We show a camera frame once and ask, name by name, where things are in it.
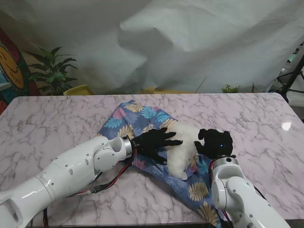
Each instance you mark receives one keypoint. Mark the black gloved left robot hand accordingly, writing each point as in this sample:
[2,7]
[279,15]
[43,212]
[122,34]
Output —
[152,143]

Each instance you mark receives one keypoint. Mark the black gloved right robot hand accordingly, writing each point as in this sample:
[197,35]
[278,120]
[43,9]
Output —
[215,145]

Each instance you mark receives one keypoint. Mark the white pillow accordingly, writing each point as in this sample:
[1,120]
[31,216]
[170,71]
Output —
[183,147]

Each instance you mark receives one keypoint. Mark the blue leaf print pillowcase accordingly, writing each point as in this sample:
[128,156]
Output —
[133,118]

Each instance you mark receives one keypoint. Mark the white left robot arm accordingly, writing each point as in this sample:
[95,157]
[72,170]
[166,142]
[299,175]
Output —
[59,175]

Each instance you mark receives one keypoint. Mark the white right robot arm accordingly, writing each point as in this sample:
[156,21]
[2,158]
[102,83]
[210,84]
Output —
[237,197]

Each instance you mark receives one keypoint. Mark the yellow brown cardboard piece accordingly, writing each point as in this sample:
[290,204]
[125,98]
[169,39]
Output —
[152,90]

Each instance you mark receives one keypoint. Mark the small green plant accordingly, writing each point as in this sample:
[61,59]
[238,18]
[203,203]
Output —
[230,89]

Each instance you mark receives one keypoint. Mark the thin dry twig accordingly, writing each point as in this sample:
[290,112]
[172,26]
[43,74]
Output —
[200,84]

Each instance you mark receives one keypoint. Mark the black tripod stand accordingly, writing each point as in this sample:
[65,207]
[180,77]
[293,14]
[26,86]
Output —
[292,78]

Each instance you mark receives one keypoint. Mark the white backdrop sheet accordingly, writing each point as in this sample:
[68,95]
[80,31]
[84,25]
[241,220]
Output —
[166,35]

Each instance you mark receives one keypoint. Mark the large green potted plant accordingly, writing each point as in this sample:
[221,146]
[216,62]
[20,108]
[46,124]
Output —
[53,71]

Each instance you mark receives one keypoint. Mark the colourful smiley face board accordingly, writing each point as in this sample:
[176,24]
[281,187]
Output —
[9,64]

